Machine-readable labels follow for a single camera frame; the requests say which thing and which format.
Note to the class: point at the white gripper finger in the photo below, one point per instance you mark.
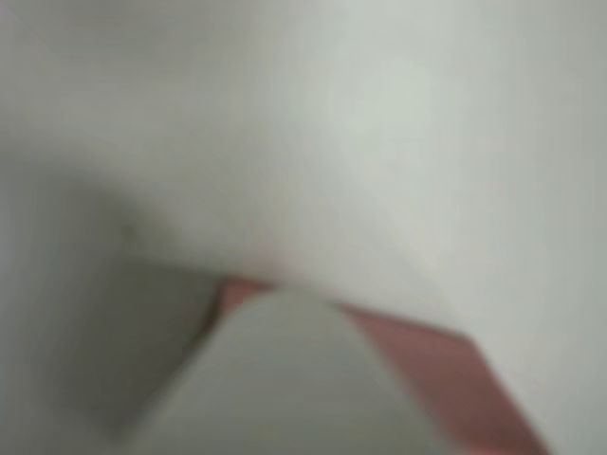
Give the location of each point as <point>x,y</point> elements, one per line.
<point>294,379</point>

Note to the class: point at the pink block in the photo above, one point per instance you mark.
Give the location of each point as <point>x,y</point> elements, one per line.
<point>427,360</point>

